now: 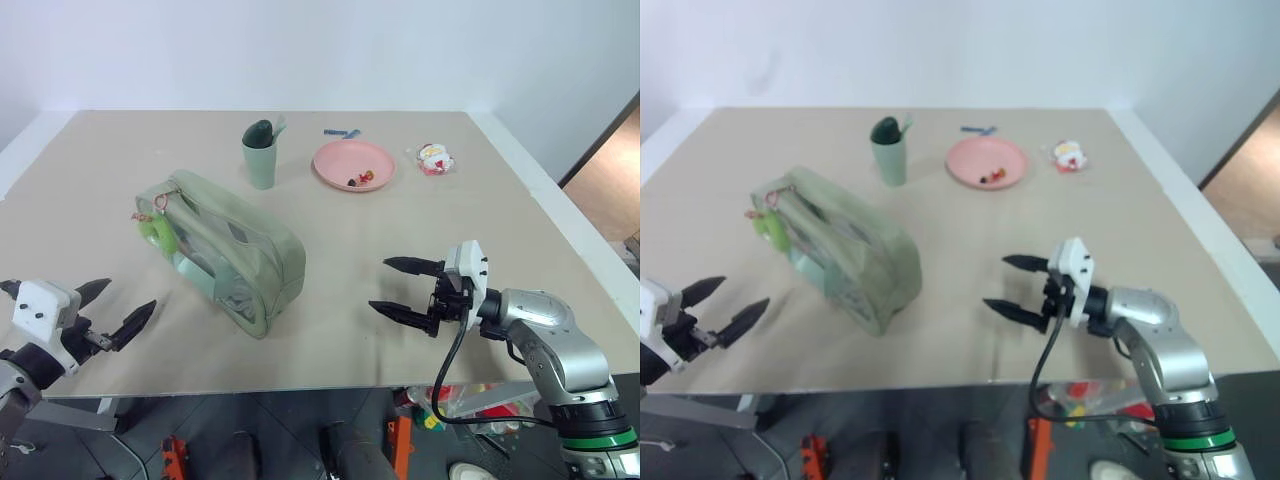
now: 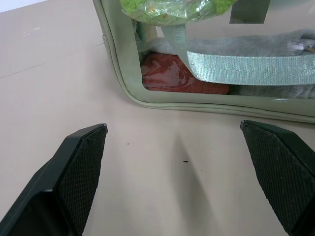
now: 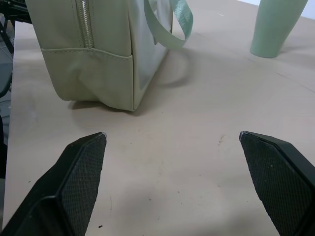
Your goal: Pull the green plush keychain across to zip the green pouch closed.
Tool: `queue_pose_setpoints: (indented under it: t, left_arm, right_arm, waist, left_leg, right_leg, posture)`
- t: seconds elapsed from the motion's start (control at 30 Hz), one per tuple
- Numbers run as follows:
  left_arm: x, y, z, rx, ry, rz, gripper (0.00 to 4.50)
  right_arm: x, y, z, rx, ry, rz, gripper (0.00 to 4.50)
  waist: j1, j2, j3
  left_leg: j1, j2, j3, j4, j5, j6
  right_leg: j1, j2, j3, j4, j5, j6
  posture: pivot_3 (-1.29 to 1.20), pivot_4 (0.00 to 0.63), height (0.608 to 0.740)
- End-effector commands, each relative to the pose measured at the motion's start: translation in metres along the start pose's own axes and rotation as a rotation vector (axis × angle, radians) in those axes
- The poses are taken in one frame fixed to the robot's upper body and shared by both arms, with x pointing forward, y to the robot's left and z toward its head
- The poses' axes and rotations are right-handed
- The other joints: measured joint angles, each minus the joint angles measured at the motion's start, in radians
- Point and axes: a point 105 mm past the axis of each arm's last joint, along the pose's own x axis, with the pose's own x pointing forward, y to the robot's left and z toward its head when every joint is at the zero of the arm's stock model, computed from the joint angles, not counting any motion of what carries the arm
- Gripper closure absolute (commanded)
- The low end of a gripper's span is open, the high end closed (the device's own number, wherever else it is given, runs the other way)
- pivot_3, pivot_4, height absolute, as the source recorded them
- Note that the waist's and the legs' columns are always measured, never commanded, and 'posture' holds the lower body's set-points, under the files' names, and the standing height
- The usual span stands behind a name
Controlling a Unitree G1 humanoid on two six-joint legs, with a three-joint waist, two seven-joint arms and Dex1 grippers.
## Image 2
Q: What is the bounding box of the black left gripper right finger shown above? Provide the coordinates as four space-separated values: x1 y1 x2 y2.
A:
240 119 315 236

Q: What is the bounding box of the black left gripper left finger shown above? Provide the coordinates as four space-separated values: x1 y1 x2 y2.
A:
0 123 108 236

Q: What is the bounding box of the clear green-trimmed bag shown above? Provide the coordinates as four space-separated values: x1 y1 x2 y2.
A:
93 0 315 123

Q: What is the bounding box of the grey towel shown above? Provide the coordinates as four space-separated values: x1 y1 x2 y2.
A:
138 29 315 99

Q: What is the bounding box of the red-orange towel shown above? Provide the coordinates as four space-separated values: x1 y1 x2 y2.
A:
140 53 231 95

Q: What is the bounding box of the bright green wrapped towel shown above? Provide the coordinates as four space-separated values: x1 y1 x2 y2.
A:
119 0 238 27

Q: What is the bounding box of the light green woven bag strap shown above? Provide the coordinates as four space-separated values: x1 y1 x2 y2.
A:
161 24 315 87

